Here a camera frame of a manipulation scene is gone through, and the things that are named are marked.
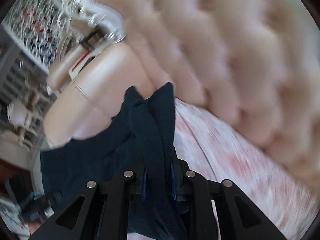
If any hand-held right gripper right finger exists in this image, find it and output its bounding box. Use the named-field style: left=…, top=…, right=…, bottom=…
left=170, top=147, right=287, bottom=240

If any white lattice cabinet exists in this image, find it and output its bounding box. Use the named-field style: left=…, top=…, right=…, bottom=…
left=2, top=0, right=68, bottom=74

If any navy blue sweatshirt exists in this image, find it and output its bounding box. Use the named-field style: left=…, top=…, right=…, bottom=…
left=40, top=82, right=189, bottom=240

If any pink floral blanket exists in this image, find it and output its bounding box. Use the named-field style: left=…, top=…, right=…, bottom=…
left=127, top=97, right=320, bottom=240

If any pink tufted leather sofa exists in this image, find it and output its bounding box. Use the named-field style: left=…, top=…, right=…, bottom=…
left=45, top=0, right=320, bottom=188

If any white slatted panel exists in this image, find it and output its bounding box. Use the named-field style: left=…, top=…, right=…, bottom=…
left=0, top=42, right=48, bottom=100

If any white dining chair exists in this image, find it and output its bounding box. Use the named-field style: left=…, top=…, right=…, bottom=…
left=6, top=97, right=44, bottom=145

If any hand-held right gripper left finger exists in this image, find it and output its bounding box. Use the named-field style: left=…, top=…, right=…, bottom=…
left=29, top=165, right=148, bottom=240

